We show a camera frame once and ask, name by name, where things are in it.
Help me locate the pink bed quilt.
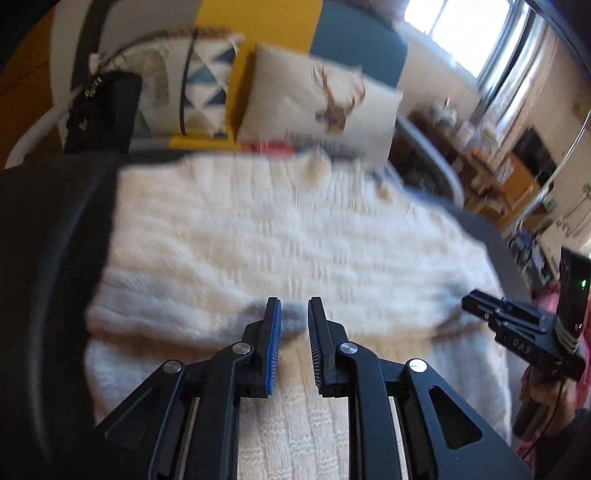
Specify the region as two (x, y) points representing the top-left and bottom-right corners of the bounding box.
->
(516, 333), (590, 457)

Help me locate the triangle pattern cushion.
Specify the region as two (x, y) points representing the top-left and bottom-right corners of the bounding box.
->
(99, 28), (245, 139)

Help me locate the blue yellow grey sofa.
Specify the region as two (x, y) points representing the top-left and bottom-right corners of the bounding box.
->
(1, 1), (464, 206)

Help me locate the black handbag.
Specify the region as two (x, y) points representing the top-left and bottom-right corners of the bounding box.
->
(64, 70), (142, 154)

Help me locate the wooden folding chair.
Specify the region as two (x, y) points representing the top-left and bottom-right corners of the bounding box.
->
(478, 153), (540, 230)

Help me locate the person's right hand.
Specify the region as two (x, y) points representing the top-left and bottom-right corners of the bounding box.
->
(519, 366), (577, 436)

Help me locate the black television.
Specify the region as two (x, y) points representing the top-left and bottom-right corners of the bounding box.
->
(512, 127), (556, 187)

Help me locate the cream knitted sweater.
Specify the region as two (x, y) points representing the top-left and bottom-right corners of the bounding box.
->
(85, 152), (512, 479)

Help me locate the pink cloth on sofa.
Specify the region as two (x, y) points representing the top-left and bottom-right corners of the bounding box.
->
(242, 141), (296, 156)

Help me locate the wooden side table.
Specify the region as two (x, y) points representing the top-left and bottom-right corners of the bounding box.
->
(410, 111), (514, 221)

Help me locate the deer print cushion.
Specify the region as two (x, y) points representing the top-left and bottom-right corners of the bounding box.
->
(236, 43), (404, 166)

